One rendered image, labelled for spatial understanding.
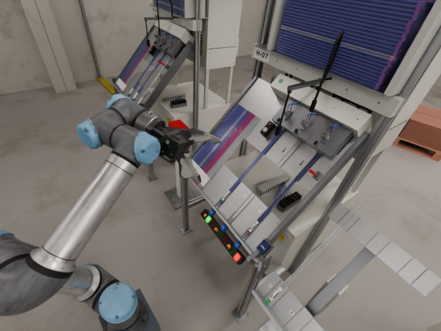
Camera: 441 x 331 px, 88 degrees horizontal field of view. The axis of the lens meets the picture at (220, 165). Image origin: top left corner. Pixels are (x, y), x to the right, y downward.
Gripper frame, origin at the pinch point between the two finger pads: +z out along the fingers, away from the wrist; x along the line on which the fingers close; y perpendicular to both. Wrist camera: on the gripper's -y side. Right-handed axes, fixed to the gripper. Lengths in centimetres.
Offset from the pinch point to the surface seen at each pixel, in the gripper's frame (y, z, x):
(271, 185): -76, 24, -32
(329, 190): -96, 59, -22
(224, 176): -49, -1, -30
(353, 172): -56, 49, 6
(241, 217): -35, 18, -35
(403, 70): -37, 33, 46
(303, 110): -57, 15, 18
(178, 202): -101, -33, -110
